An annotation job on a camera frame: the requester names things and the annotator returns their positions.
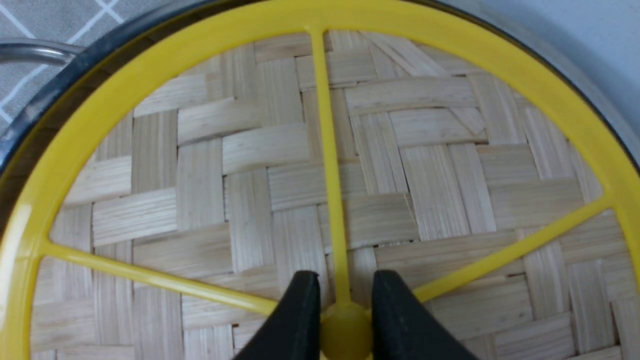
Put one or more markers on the grey checkered tablecloth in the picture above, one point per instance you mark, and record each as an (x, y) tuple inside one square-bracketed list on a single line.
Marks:
[(39, 37)]

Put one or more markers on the yellow bamboo steamer lid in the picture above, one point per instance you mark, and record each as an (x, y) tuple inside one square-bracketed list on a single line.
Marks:
[(161, 191)]

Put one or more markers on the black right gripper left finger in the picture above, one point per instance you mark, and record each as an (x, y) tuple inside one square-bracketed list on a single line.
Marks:
[(292, 331)]

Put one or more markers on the stainless steel pot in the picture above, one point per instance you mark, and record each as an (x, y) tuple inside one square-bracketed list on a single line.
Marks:
[(612, 96)]

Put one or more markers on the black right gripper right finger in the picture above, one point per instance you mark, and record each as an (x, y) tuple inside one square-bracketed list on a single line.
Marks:
[(403, 328)]

